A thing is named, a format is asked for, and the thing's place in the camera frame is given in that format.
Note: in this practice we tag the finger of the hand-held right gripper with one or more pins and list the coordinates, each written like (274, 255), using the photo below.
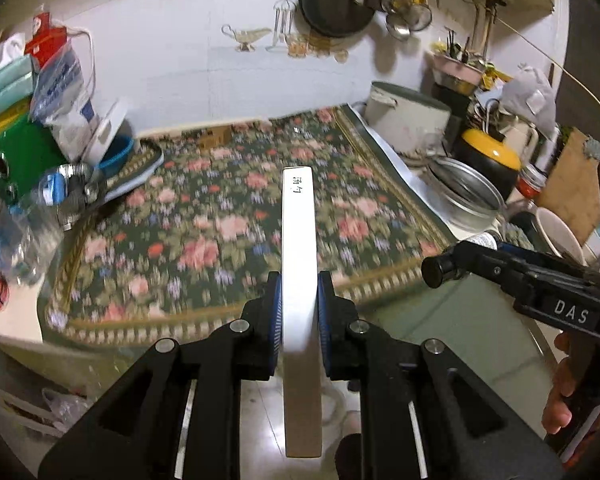
(495, 267)
(555, 269)

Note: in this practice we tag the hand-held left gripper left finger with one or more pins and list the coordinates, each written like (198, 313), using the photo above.
(276, 310)

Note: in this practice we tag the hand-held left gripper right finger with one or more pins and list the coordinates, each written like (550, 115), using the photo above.
(325, 310)

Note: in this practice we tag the dark bottle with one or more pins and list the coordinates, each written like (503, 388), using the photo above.
(440, 271)

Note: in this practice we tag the long white box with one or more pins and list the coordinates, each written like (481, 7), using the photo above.
(300, 260)

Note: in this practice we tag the person's right hand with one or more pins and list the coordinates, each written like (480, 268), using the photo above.
(557, 410)

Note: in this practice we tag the grey dishcloth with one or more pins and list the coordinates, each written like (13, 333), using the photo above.
(482, 239)

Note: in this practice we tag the white bowl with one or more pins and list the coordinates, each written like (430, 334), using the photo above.
(555, 235)

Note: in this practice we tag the steel basin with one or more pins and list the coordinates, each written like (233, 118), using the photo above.
(472, 200)

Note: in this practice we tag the wooden cutting board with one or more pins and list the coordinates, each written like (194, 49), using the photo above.
(565, 185)

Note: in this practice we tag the red jar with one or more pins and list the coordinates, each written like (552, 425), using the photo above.
(530, 182)

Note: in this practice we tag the yellow black pot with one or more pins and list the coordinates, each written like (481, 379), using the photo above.
(490, 150)

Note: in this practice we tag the floral cloth mat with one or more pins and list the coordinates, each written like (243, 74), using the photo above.
(180, 240)

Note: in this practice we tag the grey scouring cloth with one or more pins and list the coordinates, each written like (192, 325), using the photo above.
(592, 147)

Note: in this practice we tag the white kettle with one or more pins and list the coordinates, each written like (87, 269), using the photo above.
(517, 135)

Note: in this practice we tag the white cooking pot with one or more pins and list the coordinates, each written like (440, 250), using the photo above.
(405, 120)

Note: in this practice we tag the grey cloth bag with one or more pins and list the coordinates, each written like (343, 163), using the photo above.
(530, 95)

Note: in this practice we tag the small brown cardboard box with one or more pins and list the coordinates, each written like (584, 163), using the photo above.
(215, 137)

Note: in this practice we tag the pink utensil holder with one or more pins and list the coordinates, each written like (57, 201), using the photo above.
(457, 75)

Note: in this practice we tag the thin clothesline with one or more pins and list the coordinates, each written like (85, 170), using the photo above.
(555, 62)

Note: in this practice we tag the blue bowl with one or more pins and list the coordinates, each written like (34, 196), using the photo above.
(120, 152)

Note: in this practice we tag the white plates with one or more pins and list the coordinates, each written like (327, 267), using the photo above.
(107, 127)

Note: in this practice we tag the small steel ladle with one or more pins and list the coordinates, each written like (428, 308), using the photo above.
(399, 27)

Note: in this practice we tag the amber drinking glass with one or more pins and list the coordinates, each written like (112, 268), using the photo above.
(297, 46)

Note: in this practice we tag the metal gravy boat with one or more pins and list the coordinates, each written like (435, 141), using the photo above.
(245, 36)

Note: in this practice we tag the clear plastic bag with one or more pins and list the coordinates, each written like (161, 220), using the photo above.
(65, 100)

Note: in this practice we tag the green box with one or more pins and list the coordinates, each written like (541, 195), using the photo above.
(25, 145)

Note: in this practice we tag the black wok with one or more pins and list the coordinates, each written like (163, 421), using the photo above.
(330, 5)

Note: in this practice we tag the teal tissue box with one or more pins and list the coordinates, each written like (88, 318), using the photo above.
(5, 90)

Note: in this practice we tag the red carton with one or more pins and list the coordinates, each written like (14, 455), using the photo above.
(45, 35)

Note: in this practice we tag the window frame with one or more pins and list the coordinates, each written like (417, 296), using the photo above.
(590, 35)

